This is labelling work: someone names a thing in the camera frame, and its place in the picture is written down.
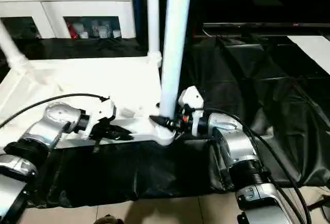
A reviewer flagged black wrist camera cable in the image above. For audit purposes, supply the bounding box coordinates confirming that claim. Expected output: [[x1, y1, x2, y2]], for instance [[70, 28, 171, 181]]
[[0, 93, 111, 130], [185, 107, 310, 224]]

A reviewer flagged white plastic table top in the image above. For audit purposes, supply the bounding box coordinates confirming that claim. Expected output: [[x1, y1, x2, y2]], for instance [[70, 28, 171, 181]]
[[0, 53, 182, 149]]

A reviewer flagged black stick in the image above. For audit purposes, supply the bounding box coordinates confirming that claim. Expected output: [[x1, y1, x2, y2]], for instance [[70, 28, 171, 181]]
[[308, 197, 330, 211]]

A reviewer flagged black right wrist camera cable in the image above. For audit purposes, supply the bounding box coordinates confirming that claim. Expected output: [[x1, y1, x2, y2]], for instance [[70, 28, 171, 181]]
[[185, 107, 310, 224]]

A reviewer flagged white cabinet with glass doors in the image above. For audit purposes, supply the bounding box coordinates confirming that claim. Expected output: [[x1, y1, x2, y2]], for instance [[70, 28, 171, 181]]
[[0, 0, 137, 40]]

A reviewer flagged black left wrist camera cable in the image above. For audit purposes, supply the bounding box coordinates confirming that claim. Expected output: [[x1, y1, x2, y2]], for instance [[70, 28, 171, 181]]
[[0, 93, 111, 130]]

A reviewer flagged black mat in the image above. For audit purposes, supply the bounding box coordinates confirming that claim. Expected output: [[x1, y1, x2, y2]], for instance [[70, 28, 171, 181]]
[[0, 35, 330, 208]]

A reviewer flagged flat white board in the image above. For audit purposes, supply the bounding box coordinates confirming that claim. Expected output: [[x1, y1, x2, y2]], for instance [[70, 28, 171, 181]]
[[287, 35, 330, 76]]

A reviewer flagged long black bar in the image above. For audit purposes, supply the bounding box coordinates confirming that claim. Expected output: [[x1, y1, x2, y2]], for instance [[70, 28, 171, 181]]
[[202, 22, 330, 29]]

